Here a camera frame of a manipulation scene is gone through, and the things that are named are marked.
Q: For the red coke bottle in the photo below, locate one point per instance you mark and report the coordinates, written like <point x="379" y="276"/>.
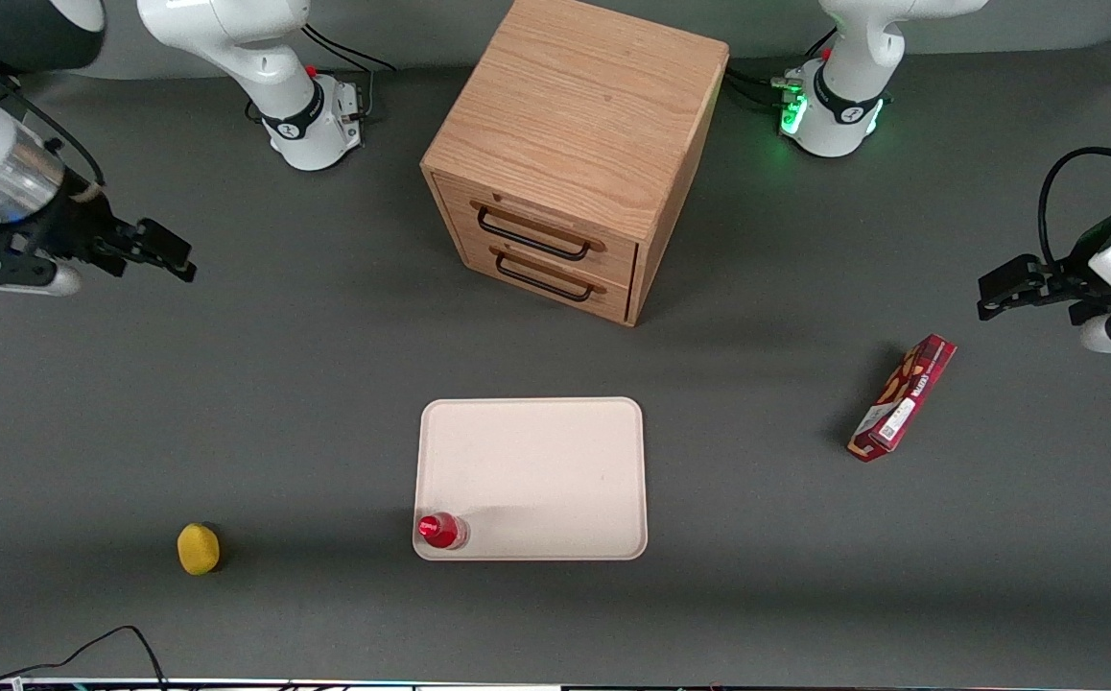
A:
<point x="438" y="531"/>

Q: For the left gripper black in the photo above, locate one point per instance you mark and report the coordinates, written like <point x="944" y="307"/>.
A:
<point x="1070" y="278"/>

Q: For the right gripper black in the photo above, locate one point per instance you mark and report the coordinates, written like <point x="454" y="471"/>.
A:
<point x="76" y="228"/>

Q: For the right wrist grey camera box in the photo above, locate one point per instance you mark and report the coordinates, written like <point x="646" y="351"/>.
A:
<point x="13" y="274"/>

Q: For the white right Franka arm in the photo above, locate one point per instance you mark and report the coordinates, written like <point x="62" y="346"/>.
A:
<point x="248" y="48"/>

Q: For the beige plastic tray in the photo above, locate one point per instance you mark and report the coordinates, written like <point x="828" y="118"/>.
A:
<point x="546" y="461"/>

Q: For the red snack box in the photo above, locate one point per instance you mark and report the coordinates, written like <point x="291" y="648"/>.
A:
<point x="904" y="397"/>

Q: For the yellow lemon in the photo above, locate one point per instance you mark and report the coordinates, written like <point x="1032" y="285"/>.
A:
<point x="198" y="549"/>

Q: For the wooden two-drawer cabinet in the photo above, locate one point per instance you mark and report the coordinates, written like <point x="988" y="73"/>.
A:
<point x="579" y="106"/>

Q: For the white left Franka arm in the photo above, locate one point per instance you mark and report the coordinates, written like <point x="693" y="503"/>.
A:
<point x="848" y="86"/>

